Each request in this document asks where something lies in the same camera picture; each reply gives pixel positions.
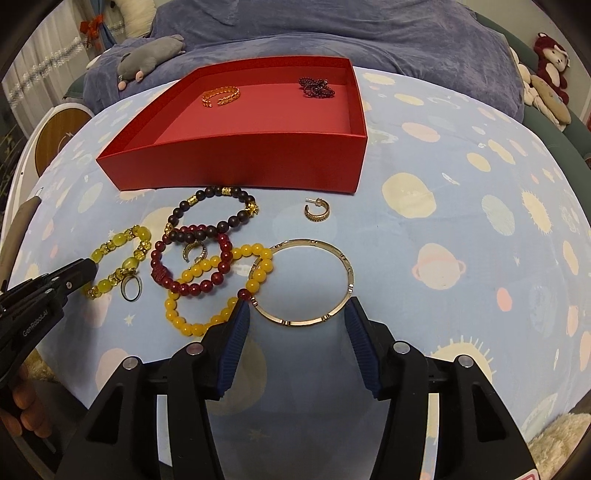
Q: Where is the yellow orange bead bracelet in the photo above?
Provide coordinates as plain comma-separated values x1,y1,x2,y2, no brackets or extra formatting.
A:
164,243,276,338

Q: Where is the silver thin ring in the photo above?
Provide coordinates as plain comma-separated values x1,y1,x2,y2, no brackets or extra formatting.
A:
119,274,143,303

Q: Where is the yellow-green cat-eye bead bracelet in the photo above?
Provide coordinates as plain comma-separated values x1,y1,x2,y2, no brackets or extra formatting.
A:
81,224,153,301

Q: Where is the dark red bead bracelet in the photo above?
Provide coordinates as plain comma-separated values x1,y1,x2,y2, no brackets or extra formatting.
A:
149,224,235,297

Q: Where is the small gold crescent earring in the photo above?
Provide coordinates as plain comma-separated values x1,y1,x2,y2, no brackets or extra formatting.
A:
181,240,209,264

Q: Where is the rose gold thin bangle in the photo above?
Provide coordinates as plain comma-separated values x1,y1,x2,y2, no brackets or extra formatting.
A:
249,239,355,328

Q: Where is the dark brown bead bracelet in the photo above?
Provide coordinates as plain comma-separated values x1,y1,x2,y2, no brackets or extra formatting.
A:
163,185,260,243

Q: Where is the gold hoop earring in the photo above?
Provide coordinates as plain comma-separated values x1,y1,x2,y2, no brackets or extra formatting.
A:
304,198,331,223

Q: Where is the gold cuff bangle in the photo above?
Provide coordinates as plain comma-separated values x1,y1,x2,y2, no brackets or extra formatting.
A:
201,86,240,108

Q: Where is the purple garnet bead strand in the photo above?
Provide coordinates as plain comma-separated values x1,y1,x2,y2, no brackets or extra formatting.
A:
298,77,335,99

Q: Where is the operator left hand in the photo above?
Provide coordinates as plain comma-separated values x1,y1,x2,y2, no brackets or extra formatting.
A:
1,364,52,439

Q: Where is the brown leather pouch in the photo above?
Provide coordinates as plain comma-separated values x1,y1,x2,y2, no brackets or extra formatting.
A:
0,196,41,293

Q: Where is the light blue planet-print sheet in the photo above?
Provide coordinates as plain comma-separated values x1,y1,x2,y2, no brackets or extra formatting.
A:
11,68,590,446

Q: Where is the white round wood-top device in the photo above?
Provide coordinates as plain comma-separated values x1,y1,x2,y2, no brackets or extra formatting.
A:
0,102,96,241

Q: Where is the cream fluffy blanket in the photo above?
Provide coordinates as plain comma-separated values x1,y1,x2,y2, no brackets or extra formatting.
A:
528,413,591,480

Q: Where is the grey mouse plush toy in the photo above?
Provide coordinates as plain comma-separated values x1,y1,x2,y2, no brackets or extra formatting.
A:
116,34,185,91

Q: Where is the white curtain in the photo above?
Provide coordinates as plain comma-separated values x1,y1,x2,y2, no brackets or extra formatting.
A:
2,1,89,134

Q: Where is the red cardboard box tray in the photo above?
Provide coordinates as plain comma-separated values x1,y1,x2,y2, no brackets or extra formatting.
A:
97,56,368,194

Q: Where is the red ribbon bow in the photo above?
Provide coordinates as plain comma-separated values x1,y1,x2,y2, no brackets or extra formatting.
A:
79,14,103,53

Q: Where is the white cow plush pillow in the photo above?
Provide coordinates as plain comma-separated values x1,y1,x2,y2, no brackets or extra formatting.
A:
109,0,156,38

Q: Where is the beige cookie plush toy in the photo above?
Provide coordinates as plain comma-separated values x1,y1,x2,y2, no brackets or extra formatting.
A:
511,48,571,132

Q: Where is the blue-grey velvet blanket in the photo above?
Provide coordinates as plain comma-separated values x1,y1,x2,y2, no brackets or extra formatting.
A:
83,1,524,121

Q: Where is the red monkey plush toy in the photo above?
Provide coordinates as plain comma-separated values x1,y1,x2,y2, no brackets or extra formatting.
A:
534,32,570,105

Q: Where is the green sofa bed frame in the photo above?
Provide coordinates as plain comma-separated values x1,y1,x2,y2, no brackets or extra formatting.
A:
475,13,590,214

